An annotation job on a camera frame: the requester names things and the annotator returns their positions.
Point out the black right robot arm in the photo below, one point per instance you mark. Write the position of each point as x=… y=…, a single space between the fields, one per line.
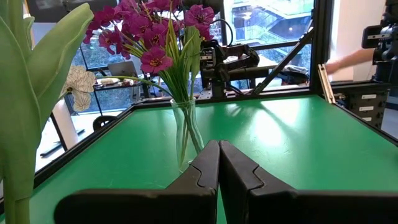
x=242 y=62

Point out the black box with white labels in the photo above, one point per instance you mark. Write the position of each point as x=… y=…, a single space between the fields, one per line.
x=373 y=115

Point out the pink tulip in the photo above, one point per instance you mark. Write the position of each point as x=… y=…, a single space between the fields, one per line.
x=18 y=124

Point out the purple flower bunch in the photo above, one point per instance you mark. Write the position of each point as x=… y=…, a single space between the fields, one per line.
x=155 y=60
x=199 y=15

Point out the black side table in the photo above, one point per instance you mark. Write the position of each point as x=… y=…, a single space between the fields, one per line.
x=124 y=85

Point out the green table mat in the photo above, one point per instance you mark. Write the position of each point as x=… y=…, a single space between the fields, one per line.
x=280 y=140

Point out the silver frame bracket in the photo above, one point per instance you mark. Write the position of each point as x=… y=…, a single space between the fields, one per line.
x=326 y=84

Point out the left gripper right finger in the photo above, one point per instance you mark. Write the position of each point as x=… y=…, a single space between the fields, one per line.
x=258 y=199

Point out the person's right forearm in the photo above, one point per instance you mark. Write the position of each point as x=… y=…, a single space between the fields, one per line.
x=351 y=60

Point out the clear glass vase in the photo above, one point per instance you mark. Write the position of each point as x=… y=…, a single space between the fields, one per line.
x=183 y=130

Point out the white flower bunch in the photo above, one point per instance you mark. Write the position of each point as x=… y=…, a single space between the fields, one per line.
x=81 y=84

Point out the person's right hand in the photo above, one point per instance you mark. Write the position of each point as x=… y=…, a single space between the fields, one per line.
x=331 y=67

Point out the person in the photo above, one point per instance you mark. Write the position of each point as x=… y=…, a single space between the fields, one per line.
x=293 y=74

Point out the black aluminium table frame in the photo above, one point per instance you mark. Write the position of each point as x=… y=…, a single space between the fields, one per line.
x=321 y=46

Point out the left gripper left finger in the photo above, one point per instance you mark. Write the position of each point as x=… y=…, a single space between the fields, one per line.
x=192 y=193

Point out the silver laptop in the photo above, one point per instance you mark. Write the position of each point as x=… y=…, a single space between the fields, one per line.
x=122 y=69

